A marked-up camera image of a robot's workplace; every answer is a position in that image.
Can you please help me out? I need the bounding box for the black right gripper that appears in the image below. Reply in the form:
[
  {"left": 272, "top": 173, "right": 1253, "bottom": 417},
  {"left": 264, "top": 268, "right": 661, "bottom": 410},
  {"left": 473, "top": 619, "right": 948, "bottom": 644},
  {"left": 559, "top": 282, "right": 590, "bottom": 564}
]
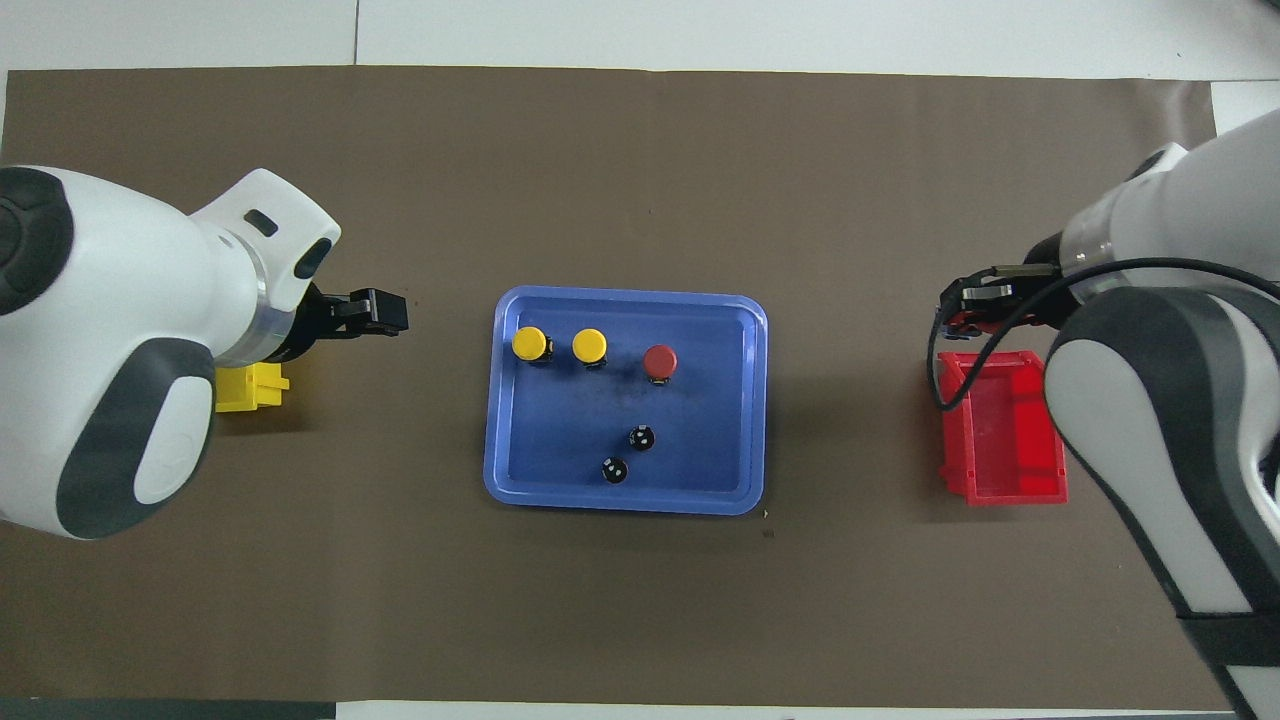
[{"left": 937, "top": 262, "right": 1077, "bottom": 337}]

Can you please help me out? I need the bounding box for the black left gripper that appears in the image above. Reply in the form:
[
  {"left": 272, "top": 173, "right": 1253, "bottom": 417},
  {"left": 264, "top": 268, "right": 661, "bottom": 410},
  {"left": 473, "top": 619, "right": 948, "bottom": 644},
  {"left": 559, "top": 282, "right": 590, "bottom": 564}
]
[{"left": 290, "top": 283, "right": 412, "bottom": 361}]

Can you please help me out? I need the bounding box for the red plastic bin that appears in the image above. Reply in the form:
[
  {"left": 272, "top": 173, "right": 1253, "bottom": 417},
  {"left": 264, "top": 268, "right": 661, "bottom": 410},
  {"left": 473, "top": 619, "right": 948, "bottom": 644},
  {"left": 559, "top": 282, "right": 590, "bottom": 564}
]
[{"left": 937, "top": 350, "right": 1069, "bottom": 507}]

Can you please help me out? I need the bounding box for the yellow plastic bin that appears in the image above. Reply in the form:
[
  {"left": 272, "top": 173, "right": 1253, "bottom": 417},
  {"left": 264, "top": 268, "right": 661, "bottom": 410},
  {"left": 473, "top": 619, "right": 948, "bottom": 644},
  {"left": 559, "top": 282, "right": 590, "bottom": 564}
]
[{"left": 214, "top": 361, "right": 292, "bottom": 414}]

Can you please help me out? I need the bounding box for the brown paper table mat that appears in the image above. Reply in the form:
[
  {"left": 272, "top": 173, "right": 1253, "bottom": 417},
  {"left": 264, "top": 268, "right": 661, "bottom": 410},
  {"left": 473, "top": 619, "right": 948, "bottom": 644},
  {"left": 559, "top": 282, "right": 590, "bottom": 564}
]
[{"left": 0, "top": 66, "right": 1251, "bottom": 713}]

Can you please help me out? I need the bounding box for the blue plastic tray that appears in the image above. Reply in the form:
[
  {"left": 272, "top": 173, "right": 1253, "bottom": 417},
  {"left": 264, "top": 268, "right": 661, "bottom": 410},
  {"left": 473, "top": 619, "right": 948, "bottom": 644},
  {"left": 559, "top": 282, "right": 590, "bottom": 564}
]
[{"left": 483, "top": 286, "right": 769, "bottom": 517}]

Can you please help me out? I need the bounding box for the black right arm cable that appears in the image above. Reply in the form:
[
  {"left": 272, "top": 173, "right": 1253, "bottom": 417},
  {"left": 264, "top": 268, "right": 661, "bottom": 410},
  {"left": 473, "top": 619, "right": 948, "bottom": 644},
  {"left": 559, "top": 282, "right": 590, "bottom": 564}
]
[{"left": 927, "top": 257, "right": 1280, "bottom": 413}]

